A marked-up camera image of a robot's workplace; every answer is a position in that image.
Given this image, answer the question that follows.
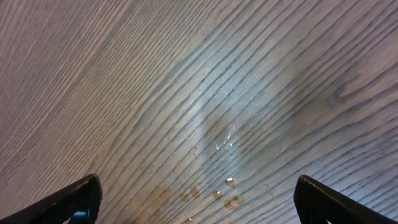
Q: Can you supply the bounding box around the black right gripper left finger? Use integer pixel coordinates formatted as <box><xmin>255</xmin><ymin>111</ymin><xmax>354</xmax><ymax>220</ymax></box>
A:
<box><xmin>1</xmin><ymin>174</ymin><xmax>103</xmax><ymax>224</ymax></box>

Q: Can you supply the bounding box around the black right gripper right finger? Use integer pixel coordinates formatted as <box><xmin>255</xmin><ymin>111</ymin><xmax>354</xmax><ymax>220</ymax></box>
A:
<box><xmin>294</xmin><ymin>175</ymin><xmax>397</xmax><ymax>224</ymax></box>

